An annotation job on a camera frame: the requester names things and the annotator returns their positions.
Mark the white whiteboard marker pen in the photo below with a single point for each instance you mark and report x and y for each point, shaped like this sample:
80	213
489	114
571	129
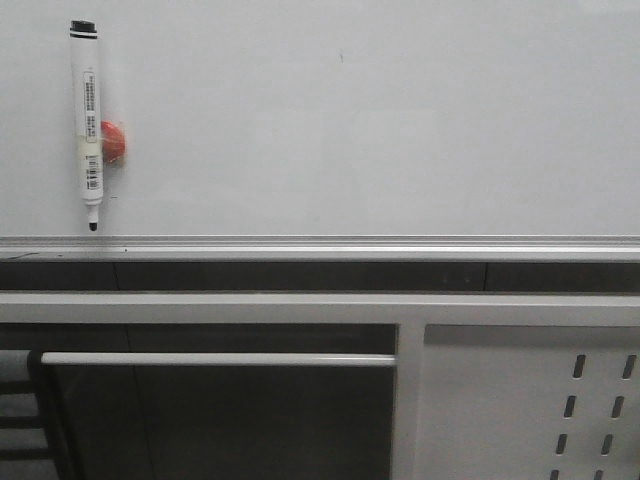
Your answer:
87	116

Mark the red round magnet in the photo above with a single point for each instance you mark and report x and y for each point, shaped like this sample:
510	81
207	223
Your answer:
113	143

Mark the large white whiteboard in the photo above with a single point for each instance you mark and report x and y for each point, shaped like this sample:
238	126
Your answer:
449	130

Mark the white perforated metal panel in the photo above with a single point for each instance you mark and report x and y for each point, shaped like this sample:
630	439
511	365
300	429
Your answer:
502	402

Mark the white metal whiteboard stand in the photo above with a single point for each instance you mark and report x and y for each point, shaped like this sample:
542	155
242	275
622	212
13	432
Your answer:
411	314

